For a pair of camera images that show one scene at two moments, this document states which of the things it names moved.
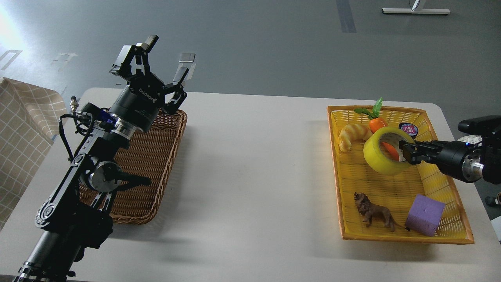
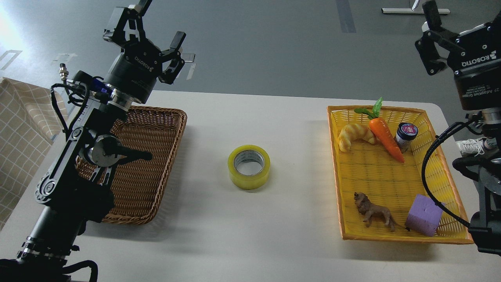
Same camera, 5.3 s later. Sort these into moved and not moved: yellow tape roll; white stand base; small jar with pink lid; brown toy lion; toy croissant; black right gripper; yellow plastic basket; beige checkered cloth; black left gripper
Moved: yellow tape roll; black left gripper; black right gripper
Not moved: brown toy lion; yellow plastic basket; white stand base; toy croissant; beige checkered cloth; small jar with pink lid
